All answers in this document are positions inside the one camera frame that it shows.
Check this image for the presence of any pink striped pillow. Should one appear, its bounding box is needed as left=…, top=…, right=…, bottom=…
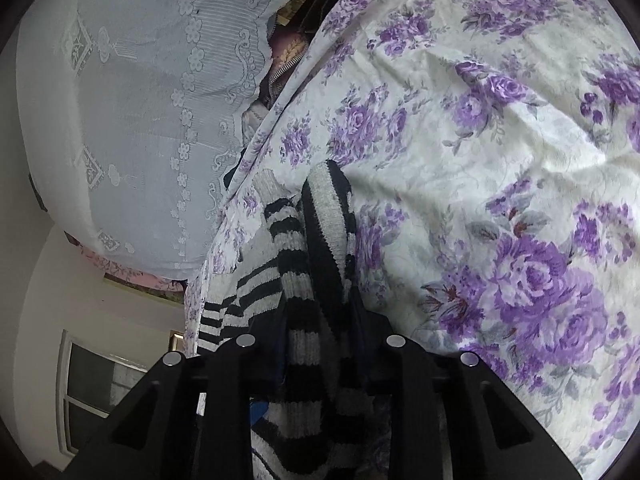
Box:
left=268, top=27, right=312, bottom=108

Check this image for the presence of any pale lilac garment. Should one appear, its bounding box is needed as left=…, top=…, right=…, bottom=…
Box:
left=241, top=101, right=272, bottom=147

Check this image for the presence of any purple floral bedsheet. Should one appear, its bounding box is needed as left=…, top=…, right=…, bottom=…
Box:
left=182, top=0, right=640, bottom=480

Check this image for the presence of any white lace cloth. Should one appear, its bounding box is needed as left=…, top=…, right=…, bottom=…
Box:
left=15, top=0, right=301, bottom=281

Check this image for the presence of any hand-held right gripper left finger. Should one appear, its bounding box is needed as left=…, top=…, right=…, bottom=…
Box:
left=65, top=330, right=286, bottom=480

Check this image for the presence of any pink printed cloth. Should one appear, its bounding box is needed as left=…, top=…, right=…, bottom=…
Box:
left=65, top=230, right=187, bottom=294

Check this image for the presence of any white framed window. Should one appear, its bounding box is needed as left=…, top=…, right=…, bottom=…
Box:
left=55, top=329, right=152, bottom=459

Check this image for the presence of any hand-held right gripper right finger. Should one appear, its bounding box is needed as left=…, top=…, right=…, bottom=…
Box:
left=350, top=294, right=583, bottom=480

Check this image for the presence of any black grey striped sweater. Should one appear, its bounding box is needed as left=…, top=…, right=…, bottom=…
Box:
left=197, top=159, right=396, bottom=480

